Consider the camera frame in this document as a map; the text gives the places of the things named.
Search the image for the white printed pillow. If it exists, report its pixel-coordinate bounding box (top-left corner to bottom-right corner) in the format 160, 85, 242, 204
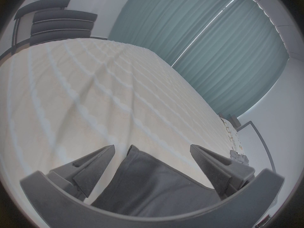
220, 118, 244, 151

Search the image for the grey bedside table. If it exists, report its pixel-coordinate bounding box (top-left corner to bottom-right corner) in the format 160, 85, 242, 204
218, 112, 240, 128

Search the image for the pile of clothes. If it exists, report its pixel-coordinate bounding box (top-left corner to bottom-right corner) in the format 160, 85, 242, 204
229, 150, 249, 164

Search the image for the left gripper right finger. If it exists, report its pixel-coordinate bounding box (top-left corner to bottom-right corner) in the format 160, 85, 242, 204
190, 144, 256, 199

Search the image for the black T-shirt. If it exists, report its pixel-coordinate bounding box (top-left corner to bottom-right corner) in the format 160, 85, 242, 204
91, 145, 222, 218

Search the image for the black dressing table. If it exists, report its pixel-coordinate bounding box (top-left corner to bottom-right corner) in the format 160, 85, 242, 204
12, 0, 72, 53

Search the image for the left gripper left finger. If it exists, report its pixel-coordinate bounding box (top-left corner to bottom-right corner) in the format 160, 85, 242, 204
49, 145, 116, 201

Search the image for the bed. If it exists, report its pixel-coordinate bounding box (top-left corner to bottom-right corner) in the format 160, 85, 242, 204
0, 38, 276, 207

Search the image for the blue-green curtain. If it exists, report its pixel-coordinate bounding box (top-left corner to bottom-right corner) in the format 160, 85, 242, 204
108, 0, 240, 66
172, 0, 289, 116

